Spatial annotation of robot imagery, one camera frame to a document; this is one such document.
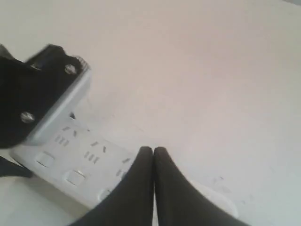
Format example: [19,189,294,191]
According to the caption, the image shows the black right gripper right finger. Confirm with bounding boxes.
[154,147,245,226]

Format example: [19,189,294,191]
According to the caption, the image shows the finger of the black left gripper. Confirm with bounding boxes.
[0,157,33,178]

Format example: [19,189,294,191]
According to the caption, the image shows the white five-outlet power strip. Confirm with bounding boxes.
[10,113,238,219]

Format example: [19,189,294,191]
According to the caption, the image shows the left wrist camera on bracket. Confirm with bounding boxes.
[0,44,91,149]

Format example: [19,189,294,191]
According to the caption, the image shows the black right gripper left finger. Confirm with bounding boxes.
[72,146,154,226]

